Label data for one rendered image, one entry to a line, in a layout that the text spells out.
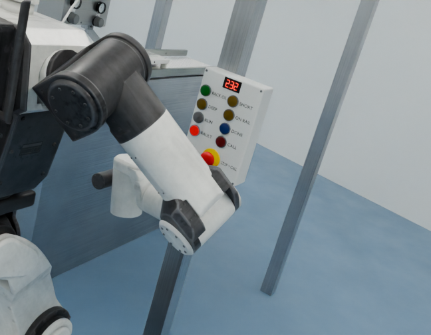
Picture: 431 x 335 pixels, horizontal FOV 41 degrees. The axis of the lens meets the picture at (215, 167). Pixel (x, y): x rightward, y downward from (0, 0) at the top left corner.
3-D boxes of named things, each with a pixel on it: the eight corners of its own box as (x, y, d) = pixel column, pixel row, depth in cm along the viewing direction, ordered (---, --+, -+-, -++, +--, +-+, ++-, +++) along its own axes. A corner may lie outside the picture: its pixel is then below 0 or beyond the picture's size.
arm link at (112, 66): (137, 141, 82) (76, 62, 77) (100, 159, 87) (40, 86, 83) (175, 101, 90) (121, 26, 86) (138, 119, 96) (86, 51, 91)
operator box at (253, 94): (234, 187, 146) (264, 89, 138) (179, 161, 153) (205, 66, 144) (244, 182, 152) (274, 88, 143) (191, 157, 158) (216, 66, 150)
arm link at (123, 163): (134, 151, 121) (173, 168, 111) (132, 193, 123) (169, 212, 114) (107, 154, 117) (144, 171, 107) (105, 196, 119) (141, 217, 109)
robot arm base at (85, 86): (113, 148, 82) (84, 76, 76) (46, 145, 88) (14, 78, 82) (163, 96, 92) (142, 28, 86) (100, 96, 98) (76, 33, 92)
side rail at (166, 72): (46, 84, 189) (47, 74, 188) (42, 82, 190) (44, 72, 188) (229, 72, 303) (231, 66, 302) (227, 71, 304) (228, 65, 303)
